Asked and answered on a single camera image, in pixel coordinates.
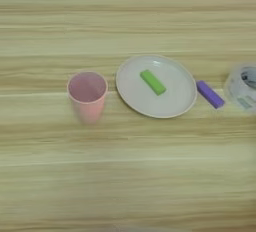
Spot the green rectangular block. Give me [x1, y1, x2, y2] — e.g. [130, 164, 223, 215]
[139, 69, 167, 97]

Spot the purple rectangular block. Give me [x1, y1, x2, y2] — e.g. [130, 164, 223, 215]
[195, 79, 226, 110]

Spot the clear tape roll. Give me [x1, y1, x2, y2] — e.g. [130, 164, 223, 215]
[223, 62, 256, 115]

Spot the pink plastic cup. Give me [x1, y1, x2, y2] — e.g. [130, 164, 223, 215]
[67, 71, 109, 125]

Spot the white round plate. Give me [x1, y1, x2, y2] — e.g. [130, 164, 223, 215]
[115, 54, 199, 120]

